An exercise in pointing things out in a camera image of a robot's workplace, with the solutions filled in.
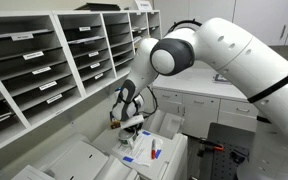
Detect orange and black clamp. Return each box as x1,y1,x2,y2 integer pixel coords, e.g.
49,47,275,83
197,138,225,158

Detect red marker pen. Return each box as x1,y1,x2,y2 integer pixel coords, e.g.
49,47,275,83
150,138,158,160

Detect black flat tray stack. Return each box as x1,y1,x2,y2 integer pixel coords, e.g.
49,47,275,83
73,2,122,12

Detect small black clamp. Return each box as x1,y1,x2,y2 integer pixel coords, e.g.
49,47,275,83
229,149,248,166

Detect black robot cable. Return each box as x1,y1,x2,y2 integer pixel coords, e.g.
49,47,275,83
166,19,203,36
140,86,159,118

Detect white printed paper sheet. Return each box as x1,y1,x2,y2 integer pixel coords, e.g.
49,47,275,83
112,129,165,168

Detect white cardboard box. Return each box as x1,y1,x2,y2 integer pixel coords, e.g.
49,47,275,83
132,0,154,12

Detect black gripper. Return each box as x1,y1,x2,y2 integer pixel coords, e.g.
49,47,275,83
111,96,146,150

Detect white office printer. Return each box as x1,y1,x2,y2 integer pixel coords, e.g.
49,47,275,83
10,109,189,180

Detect white wall cabinets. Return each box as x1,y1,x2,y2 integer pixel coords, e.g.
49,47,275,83
153,0,288,47

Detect black perforated metal plate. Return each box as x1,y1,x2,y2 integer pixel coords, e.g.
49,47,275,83
198,122,257,180

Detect printed document on counter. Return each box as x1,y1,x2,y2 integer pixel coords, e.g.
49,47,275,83
212,73,233,85

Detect white drawer cabinet with counter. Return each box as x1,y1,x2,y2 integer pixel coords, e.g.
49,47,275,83
151,68,262,139

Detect papers in narrow slot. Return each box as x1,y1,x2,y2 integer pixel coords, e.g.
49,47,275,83
131,25,144,34

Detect white mail sorter shelf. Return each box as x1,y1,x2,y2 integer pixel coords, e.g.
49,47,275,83
0,9,163,159

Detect black strap on arm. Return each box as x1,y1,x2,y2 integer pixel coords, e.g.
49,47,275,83
247,68,288,104

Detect thin paper stack in slot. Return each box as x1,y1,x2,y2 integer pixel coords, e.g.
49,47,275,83
67,35,105,45

